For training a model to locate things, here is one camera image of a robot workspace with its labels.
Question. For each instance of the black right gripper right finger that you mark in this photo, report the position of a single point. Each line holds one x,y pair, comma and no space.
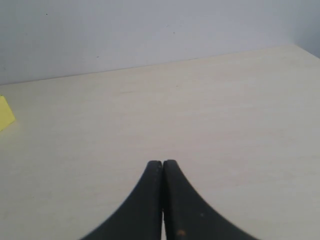
187,216

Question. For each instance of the yellow cube block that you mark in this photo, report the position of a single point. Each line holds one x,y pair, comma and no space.
6,115

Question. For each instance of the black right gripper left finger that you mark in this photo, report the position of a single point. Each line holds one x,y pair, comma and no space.
140,216

